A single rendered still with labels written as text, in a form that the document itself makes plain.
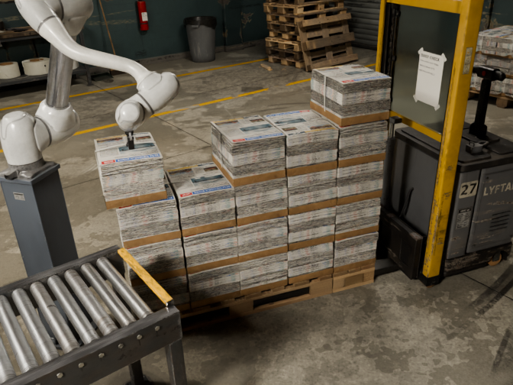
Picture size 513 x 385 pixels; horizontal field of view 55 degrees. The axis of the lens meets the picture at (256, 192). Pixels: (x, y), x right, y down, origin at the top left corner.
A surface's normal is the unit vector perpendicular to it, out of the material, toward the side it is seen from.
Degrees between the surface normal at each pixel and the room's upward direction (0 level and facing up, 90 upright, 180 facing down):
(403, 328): 0
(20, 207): 90
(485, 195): 90
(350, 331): 0
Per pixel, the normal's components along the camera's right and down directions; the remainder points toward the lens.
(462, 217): 0.33, 0.41
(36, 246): -0.31, 0.44
